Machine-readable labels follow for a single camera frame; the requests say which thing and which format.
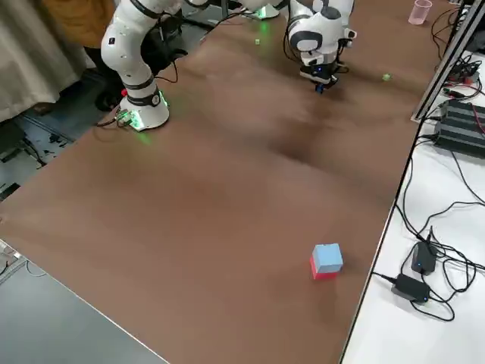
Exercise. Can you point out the light blue foam cube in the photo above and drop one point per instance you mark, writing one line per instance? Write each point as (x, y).
(329, 258)

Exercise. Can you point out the red foam cube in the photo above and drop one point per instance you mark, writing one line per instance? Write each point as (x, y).
(322, 276)

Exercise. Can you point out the pink plastic cup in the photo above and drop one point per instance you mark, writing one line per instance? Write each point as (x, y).
(420, 15)

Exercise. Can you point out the black power adapter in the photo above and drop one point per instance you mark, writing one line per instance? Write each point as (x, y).
(424, 259)
(411, 289)

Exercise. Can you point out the aluminium frame post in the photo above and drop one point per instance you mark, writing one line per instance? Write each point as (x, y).
(443, 64)

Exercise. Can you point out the beige curtain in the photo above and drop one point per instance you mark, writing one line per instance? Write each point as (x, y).
(30, 57)

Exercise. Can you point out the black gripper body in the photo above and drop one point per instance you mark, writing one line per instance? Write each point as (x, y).
(320, 74)

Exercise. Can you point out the black ribbed power supply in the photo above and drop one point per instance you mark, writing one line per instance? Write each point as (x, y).
(460, 125)

